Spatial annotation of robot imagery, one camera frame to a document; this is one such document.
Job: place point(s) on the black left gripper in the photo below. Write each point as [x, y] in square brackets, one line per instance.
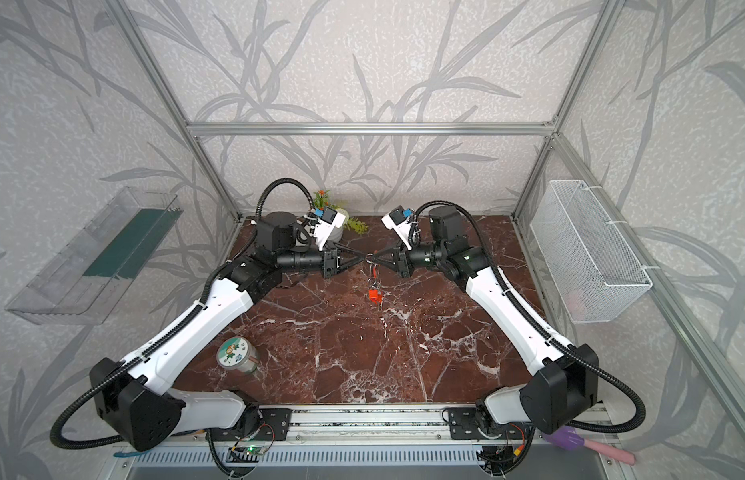
[330, 261]

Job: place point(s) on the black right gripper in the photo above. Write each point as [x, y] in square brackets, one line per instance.
[400, 260]

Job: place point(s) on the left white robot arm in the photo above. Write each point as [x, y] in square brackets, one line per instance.
[142, 405]

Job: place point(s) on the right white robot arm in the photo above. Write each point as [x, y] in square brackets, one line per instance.
[563, 385]

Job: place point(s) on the white flower pot plant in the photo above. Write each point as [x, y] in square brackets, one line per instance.
[353, 224]

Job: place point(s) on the left green circuit board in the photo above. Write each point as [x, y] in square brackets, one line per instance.
[246, 454]

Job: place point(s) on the purple pink spatula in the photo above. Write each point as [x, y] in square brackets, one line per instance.
[568, 439]

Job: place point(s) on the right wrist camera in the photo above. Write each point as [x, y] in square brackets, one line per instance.
[402, 221]

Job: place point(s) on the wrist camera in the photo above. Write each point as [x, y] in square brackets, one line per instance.
[402, 221]
[325, 225]

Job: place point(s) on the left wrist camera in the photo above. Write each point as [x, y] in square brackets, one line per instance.
[325, 225]

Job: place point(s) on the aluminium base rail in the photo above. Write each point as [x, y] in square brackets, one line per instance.
[408, 441]

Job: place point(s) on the white wire mesh basket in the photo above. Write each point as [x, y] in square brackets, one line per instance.
[595, 271]

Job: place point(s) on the clear plastic wall tray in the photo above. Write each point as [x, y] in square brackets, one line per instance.
[85, 281]

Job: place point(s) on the aluminium frame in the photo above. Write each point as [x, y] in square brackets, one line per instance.
[722, 379]

